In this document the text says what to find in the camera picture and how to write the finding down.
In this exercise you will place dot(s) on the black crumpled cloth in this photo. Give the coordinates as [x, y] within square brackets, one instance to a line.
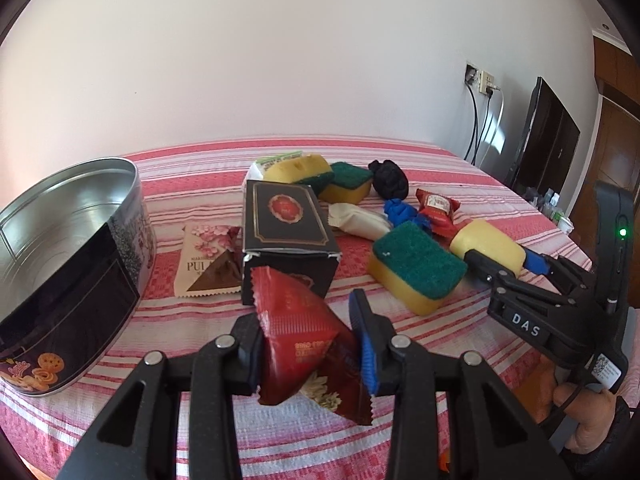
[388, 180]

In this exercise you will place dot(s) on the black flat monitor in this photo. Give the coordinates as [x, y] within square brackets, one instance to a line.
[547, 146]

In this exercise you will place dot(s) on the red square snack packet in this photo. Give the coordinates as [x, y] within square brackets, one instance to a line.
[439, 211]

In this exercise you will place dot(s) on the green-top yellow sponge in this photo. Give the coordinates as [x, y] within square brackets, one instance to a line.
[351, 184]
[415, 269]

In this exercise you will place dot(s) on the white cream snack packet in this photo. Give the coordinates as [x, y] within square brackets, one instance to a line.
[356, 221]

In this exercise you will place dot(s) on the right hand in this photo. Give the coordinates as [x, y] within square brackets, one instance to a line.
[593, 411]

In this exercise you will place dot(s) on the bottles on side table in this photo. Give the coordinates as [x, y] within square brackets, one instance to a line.
[548, 205]

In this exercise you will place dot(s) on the oval metal cookie tin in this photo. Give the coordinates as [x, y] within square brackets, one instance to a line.
[77, 251]

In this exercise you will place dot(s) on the back green-top yellow sponge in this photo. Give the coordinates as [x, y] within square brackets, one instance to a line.
[351, 184]

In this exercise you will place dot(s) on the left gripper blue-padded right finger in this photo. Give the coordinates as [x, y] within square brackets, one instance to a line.
[454, 418]

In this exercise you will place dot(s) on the green white soap packet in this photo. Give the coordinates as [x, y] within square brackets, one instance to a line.
[259, 167]

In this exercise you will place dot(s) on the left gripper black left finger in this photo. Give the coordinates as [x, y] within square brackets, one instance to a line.
[135, 436]

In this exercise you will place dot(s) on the front green-top yellow sponge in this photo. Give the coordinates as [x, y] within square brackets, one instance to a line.
[415, 269]

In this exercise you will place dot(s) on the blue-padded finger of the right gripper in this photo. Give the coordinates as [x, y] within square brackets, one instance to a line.
[572, 284]

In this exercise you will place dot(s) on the black ornate cardboard box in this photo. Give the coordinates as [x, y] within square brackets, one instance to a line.
[285, 228]

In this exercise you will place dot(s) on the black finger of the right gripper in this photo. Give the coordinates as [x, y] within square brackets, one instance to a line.
[504, 285]

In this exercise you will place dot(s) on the wooden cabinet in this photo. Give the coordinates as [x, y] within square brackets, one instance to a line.
[615, 154]

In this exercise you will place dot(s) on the wall power socket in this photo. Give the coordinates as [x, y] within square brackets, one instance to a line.
[480, 79]

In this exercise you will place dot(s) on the dark red triangular snack packet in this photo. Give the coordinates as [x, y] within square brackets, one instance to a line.
[307, 349]

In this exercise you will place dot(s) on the red white striped tablecloth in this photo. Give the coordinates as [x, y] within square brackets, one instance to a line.
[296, 439]

